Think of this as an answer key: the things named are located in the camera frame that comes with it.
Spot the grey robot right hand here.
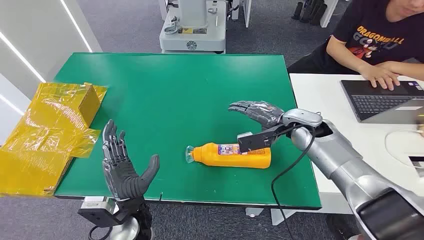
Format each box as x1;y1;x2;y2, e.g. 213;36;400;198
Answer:
227;100;285;130

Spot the person's hand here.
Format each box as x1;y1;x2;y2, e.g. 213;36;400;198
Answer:
359;63;401;91

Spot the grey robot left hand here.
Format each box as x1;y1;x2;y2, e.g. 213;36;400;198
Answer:
101;119;161;201

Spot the orange bottle with clear cap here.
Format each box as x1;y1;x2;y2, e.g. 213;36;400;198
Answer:
185;142;273;170

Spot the dark grey laptop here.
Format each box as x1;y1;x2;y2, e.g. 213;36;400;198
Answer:
340;79;424;125

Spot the person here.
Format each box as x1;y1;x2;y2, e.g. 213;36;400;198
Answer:
286;0;424;92

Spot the white round disc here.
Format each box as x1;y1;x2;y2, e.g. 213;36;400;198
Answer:
384;129;424;167

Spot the yellow plastic-wrapped cardboard box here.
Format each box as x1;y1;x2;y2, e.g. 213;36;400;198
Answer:
0;82;109;197

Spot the black cylinders bundle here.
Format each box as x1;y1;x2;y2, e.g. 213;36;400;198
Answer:
291;0;328;26

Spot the black and white card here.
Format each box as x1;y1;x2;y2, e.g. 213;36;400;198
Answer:
409;155;424;178

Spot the black shoe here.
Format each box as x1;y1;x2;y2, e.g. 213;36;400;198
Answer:
326;213;361;240

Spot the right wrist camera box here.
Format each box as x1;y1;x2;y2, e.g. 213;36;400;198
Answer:
237;126;283;154

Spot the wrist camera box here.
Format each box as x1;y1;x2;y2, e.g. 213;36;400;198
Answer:
237;126;283;154
77;196;121;229

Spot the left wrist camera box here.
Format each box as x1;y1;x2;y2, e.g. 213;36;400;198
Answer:
77;196;121;229

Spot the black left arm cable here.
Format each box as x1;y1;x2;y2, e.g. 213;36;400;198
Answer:
87;225;114;240

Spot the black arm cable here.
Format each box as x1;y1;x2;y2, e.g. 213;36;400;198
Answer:
270;124;317;240
87;225;114;240

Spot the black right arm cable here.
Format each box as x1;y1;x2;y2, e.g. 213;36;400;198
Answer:
270;124;317;240

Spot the white furniture post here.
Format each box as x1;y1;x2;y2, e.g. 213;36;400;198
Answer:
319;0;339;28

